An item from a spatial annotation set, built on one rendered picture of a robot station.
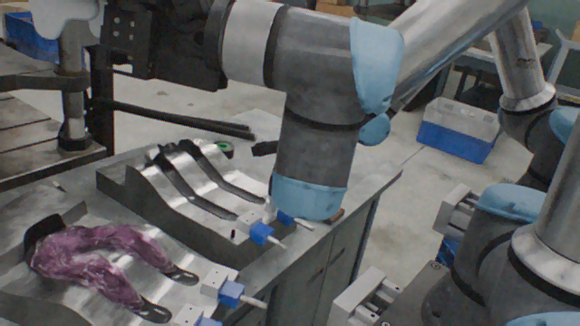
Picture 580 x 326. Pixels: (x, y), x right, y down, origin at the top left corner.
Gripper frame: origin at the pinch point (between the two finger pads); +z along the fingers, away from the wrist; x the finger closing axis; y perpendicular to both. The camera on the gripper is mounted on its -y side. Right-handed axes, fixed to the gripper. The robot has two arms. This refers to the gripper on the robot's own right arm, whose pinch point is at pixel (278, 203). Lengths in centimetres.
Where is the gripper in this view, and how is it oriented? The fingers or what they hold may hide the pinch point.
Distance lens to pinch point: 113.6
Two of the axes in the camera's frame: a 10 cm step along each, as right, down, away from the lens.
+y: 8.1, 3.7, -4.4
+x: 5.6, -2.9, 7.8
